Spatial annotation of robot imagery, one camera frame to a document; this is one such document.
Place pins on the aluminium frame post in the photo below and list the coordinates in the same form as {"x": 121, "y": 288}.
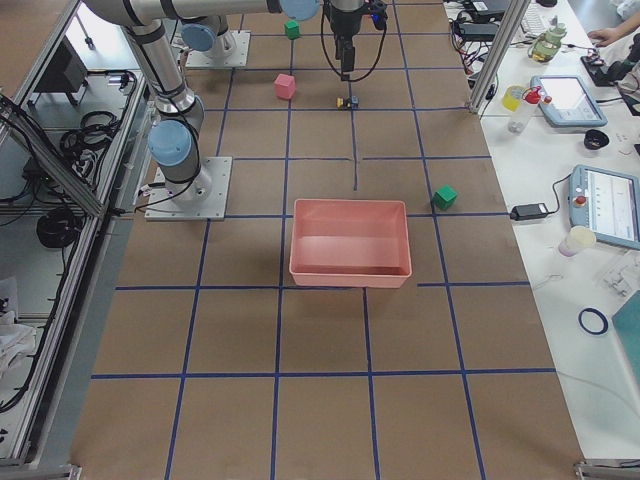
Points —
{"x": 506, "y": 31}

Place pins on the yellow tape roll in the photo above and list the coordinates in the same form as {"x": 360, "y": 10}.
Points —
{"x": 513, "y": 96}

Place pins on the black small bowl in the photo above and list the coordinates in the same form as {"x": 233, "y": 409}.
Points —
{"x": 595, "y": 139}

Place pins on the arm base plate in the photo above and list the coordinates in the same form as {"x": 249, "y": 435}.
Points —
{"x": 238, "y": 59}
{"x": 206, "y": 198}

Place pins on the teach pendant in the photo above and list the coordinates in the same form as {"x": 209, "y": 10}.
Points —
{"x": 571, "y": 103}
{"x": 607, "y": 203}

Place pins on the green cube near tray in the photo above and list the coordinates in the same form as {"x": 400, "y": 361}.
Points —
{"x": 444, "y": 197}

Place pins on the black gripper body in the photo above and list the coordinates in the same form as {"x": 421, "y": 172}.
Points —
{"x": 343, "y": 22}

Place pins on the pink cube centre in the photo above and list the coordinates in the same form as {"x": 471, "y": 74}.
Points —
{"x": 284, "y": 86}

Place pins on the yellow push button switch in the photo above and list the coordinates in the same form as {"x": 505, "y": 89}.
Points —
{"x": 347, "y": 103}

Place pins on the pink plastic tray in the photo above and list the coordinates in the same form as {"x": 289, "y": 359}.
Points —
{"x": 350, "y": 243}

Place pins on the teach pendant far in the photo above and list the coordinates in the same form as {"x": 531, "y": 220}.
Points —
{"x": 571, "y": 103}

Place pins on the clear squeeze bottle red cap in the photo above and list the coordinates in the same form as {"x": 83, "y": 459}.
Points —
{"x": 527, "y": 105}

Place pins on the black power adapter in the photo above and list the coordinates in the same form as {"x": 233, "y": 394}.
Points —
{"x": 525, "y": 212}

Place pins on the teach pendant near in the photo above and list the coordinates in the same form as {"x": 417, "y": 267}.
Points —
{"x": 607, "y": 203}

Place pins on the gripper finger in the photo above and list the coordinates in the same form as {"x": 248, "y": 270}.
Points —
{"x": 339, "y": 49}
{"x": 347, "y": 60}

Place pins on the green cube near arm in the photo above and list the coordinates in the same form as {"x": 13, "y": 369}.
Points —
{"x": 292, "y": 29}

